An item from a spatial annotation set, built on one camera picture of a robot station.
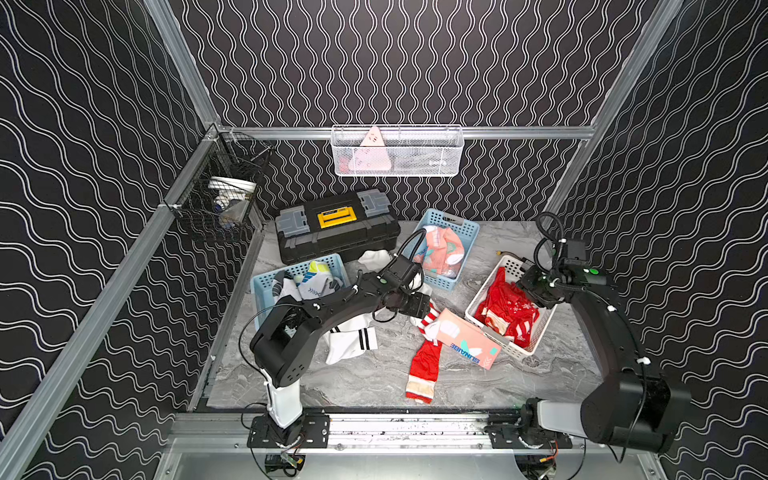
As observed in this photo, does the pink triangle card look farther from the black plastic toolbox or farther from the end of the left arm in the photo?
the end of the left arm

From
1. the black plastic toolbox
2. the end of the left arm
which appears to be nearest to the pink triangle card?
the black plastic toolbox

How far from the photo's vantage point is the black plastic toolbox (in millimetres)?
963
